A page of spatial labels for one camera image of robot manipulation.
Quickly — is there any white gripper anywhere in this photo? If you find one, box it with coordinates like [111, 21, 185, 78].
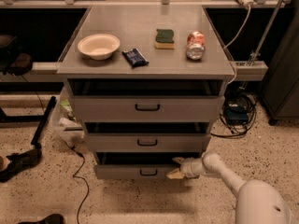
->
[166, 157, 206, 179]

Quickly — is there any grey bottom drawer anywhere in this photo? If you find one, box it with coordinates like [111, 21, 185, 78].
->
[94, 152, 201, 179]

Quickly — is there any grey drawer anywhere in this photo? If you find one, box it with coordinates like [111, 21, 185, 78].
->
[67, 79, 226, 123]
[85, 122, 210, 152]
[94, 152, 201, 179]

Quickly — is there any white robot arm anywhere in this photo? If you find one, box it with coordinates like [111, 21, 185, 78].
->
[166, 152, 299, 224]

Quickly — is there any grey middle drawer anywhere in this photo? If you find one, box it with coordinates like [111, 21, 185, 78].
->
[85, 122, 210, 152]

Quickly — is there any grey drawer cabinet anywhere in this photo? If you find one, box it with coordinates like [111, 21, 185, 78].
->
[56, 5, 235, 176]

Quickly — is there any grey top drawer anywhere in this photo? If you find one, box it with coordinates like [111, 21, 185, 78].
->
[67, 79, 226, 123]

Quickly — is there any dark blue snack packet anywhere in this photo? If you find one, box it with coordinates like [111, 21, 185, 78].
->
[122, 49, 149, 68]

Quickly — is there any crushed red soda can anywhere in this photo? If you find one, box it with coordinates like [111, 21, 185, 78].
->
[186, 31, 206, 60]

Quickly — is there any dark grey side cabinet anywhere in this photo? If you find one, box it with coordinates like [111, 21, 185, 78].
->
[259, 8, 299, 125]

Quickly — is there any clear plastic bag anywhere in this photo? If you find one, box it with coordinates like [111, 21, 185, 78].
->
[50, 88, 84, 147]

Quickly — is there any green yellow sponge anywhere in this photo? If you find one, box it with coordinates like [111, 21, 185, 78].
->
[154, 29, 175, 49]

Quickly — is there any metal diagonal pole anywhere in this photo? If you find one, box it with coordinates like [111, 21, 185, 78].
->
[247, 0, 284, 66]

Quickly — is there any black bar on floor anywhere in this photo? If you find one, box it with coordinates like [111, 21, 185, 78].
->
[31, 96, 56, 148]

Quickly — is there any dark shoe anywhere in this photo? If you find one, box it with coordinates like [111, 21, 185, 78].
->
[0, 148, 42, 183]

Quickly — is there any dark office chair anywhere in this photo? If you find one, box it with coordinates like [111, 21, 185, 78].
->
[0, 35, 33, 76]

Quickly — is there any tangled black cable pile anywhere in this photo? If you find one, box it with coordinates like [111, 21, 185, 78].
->
[210, 90, 259, 139]

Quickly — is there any black floor cable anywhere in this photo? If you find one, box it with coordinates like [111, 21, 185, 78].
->
[70, 145, 91, 224]

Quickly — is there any white power cable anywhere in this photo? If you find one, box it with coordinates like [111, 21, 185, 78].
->
[222, 4, 252, 86]

